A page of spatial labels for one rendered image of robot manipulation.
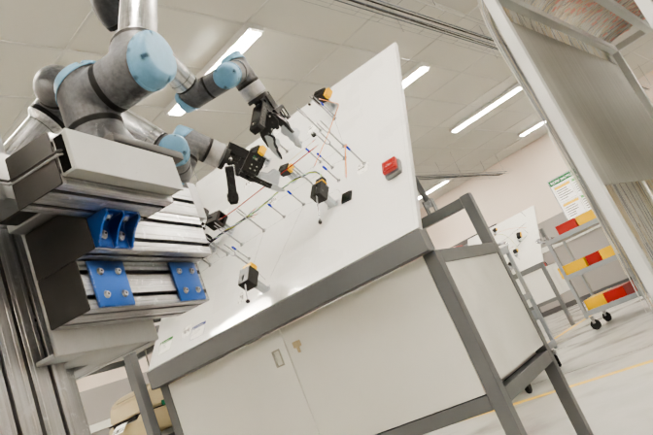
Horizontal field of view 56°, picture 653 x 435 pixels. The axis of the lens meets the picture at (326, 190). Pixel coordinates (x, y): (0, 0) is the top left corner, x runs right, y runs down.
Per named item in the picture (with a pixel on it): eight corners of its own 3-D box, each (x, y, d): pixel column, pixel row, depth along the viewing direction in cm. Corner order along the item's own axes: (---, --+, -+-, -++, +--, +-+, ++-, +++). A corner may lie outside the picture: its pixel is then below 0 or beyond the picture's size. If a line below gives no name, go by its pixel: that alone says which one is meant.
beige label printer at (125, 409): (151, 435, 224) (134, 383, 229) (112, 452, 232) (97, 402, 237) (204, 414, 250) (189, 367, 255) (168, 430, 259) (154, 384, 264)
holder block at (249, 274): (257, 316, 196) (234, 300, 191) (260, 284, 205) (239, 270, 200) (267, 310, 194) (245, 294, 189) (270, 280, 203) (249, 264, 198)
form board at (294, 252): (152, 373, 223) (147, 371, 222) (199, 184, 298) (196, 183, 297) (423, 230, 170) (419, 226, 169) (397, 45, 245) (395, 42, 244)
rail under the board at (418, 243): (429, 250, 166) (418, 228, 168) (151, 390, 219) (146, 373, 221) (435, 249, 171) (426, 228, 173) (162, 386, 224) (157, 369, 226)
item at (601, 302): (687, 291, 600) (630, 193, 629) (678, 300, 560) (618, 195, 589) (594, 326, 655) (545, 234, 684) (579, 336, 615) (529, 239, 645)
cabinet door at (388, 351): (485, 394, 160) (421, 256, 171) (325, 452, 185) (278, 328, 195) (488, 392, 163) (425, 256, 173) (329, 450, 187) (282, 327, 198)
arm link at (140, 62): (127, 123, 132) (133, -9, 167) (183, 88, 128) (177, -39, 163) (85, 87, 123) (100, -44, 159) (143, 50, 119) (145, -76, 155)
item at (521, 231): (574, 324, 777) (513, 208, 822) (497, 353, 846) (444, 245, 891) (592, 313, 833) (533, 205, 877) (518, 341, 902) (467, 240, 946)
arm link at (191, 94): (64, 2, 154) (189, 123, 187) (97, -21, 151) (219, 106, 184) (70, -19, 162) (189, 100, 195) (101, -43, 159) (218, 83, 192)
